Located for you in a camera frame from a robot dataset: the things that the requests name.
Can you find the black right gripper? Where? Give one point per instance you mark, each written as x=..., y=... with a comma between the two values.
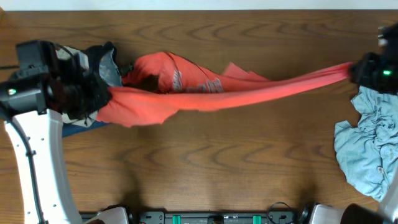
x=367, y=79

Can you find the light blue t-shirt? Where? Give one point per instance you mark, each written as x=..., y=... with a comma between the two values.
x=367, y=153

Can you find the red soccer t-shirt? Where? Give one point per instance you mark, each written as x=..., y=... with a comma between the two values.
x=161, y=84

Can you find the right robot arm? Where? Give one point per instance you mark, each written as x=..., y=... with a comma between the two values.
x=387, y=209

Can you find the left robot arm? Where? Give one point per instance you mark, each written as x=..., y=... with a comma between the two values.
x=32, y=103

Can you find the black orange patterned shirt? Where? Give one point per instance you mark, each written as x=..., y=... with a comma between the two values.
x=96, y=72

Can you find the beige folded garment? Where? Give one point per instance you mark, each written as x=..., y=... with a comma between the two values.
x=74, y=116

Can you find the navy blue folded garment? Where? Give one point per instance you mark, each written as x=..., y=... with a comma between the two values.
x=71, y=129

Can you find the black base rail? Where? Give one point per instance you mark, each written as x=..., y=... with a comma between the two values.
x=278, y=212

